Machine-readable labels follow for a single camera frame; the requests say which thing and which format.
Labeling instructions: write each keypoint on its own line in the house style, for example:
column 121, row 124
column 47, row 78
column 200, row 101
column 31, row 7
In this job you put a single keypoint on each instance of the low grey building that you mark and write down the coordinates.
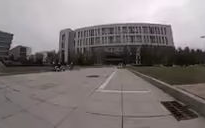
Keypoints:
column 19, row 52

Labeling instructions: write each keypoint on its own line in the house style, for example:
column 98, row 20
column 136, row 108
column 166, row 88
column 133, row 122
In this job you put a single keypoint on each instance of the group of people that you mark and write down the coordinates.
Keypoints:
column 59, row 67

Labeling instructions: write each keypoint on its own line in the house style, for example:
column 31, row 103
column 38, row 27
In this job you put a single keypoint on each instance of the dark drain grate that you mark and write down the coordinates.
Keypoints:
column 178, row 110

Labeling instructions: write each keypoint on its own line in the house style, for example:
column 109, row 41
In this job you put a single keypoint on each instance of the cluster of bare trees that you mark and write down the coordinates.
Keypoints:
column 50, row 57

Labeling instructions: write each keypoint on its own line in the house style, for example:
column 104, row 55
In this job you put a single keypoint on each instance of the grey glass-fronted building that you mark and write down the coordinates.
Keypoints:
column 0, row 45

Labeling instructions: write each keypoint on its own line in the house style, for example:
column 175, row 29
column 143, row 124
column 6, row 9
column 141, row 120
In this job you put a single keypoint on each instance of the reddish paved area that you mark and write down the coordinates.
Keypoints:
column 200, row 90

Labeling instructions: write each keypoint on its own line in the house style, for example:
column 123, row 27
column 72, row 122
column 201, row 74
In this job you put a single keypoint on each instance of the large white curved building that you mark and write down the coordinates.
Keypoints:
column 120, row 38

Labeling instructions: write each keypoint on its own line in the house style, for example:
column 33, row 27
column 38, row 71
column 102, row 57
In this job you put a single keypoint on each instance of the grey concrete slab pavement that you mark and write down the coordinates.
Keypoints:
column 66, row 100

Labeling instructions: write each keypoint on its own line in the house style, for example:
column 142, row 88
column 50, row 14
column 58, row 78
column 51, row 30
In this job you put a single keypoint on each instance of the floodlight pole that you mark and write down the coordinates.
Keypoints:
column 203, row 41

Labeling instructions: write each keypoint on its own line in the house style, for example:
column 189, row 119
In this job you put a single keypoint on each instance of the grass lawn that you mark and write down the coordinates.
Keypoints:
column 176, row 74
column 26, row 69

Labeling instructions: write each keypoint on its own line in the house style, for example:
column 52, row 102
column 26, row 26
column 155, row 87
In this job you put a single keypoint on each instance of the row of dark trees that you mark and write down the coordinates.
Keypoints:
column 180, row 56

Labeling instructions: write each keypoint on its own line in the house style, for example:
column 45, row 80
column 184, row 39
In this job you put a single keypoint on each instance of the grey concrete kerb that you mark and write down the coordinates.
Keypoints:
column 176, row 91

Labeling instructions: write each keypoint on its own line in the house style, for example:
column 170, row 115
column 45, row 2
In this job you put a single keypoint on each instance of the manhole cover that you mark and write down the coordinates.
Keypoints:
column 92, row 76

